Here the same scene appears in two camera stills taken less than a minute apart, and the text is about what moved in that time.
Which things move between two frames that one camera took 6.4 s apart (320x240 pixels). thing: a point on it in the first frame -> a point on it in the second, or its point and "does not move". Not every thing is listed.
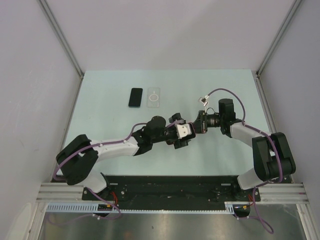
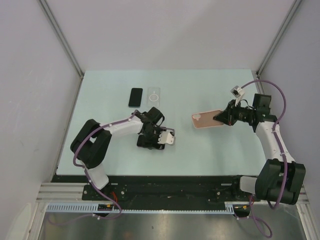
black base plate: (172, 188) does not move
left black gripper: (177, 144) -> (150, 143)
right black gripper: (200, 126) -> (228, 115)
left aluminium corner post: (62, 36) does not move
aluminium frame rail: (273, 192) does not move
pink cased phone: (193, 134) -> (141, 143)
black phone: (135, 97) does not move
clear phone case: (153, 97) does not move
